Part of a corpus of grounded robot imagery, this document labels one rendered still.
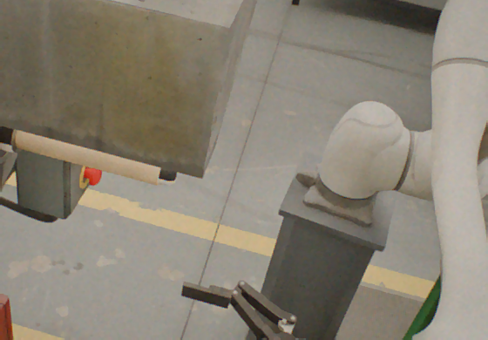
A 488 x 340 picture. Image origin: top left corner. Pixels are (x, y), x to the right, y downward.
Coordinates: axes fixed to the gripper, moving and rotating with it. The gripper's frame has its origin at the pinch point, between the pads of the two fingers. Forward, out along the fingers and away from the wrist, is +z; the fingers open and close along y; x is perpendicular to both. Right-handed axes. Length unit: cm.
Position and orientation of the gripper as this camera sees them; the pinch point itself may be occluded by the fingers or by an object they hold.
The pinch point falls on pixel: (176, 331)
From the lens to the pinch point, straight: 86.9
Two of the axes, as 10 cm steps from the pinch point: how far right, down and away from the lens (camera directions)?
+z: -9.6, -2.5, 0.9
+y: 2.5, -7.1, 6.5
